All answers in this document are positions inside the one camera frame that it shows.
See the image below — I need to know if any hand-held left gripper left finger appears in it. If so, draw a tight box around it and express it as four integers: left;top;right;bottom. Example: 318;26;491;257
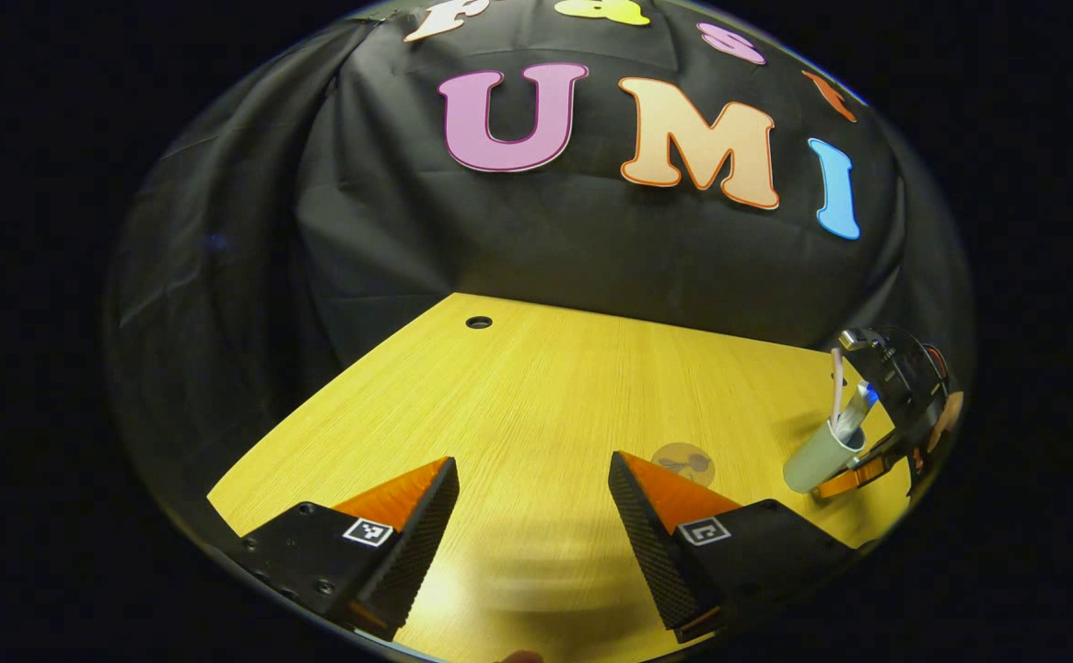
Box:
239;456;461;644

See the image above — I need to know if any black backdrop cloth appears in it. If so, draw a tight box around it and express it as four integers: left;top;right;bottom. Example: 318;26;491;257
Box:
108;0;972;517

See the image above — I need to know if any white toothpaste tube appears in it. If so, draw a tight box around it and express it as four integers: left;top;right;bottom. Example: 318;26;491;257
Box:
836;381;881;443

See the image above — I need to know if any pale blue cup wooden handle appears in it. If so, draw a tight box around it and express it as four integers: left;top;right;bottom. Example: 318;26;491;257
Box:
782;416;868;496

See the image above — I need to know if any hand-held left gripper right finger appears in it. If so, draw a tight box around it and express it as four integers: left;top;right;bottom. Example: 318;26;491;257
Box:
607;450;861;646

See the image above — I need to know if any pale pink toothbrush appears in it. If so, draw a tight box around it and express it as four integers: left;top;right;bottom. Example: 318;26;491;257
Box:
830;346;848;431

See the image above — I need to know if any round wooden coaster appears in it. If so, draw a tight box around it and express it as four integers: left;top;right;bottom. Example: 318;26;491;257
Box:
650;442;717;489

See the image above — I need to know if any wooden desktop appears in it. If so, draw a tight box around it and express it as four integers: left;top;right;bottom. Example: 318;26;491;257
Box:
206;293;915;663

